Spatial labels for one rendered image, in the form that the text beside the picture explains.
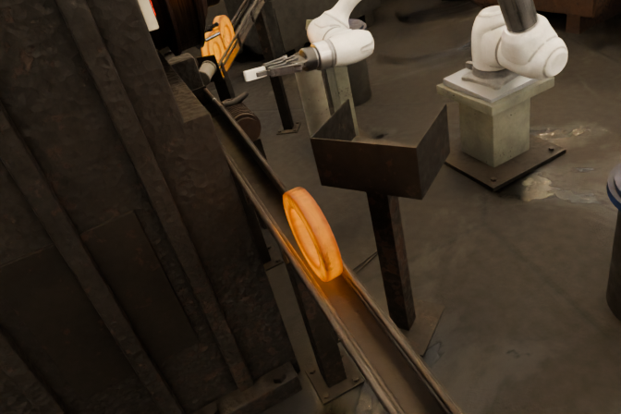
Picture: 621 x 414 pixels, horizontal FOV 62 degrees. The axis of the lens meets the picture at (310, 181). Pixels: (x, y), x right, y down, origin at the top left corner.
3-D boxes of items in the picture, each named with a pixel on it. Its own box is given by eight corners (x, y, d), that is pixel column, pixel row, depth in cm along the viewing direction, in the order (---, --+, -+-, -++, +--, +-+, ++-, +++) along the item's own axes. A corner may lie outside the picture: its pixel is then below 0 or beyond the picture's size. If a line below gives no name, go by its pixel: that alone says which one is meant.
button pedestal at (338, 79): (347, 152, 255) (322, 30, 222) (325, 134, 274) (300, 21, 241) (374, 140, 259) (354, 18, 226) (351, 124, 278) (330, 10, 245)
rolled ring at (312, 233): (345, 245, 84) (327, 253, 83) (343, 290, 99) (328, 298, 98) (294, 166, 94) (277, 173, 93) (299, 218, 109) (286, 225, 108)
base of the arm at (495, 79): (480, 59, 218) (480, 47, 215) (527, 71, 203) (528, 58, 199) (452, 77, 212) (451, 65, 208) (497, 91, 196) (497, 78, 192)
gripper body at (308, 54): (321, 71, 163) (294, 79, 160) (310, 66, 170) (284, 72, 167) (318, 48, 159) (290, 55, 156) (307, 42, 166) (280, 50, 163)
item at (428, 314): (441, 364, 145) (416, 147, 107) (358, 338, 159) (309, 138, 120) (462, 311, 159) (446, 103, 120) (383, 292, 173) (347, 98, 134)
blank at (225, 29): (208, 26, 201) (215, 24, 200) (219, 9, 213) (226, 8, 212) (221, 61, 211) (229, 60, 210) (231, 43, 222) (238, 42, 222)
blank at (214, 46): (196, 42, 190) (204, 42, 189) (208, 25, 201) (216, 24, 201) (210, 79, 199) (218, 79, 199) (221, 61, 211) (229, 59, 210)
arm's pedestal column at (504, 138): (495, 123, 247) (494, 62, 231) (566, 152, 215) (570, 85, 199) (429, 155, 236) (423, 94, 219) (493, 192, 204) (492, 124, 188)
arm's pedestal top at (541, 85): (494, 67, 226) (493, 59, 224) (554, 86, 201) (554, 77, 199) (436, 93, 217) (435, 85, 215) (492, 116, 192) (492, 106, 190)
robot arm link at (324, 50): (325, 63, 172) (309, 67, 170) (322, 36, 168) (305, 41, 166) (337, 69, 165) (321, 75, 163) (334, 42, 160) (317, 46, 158)
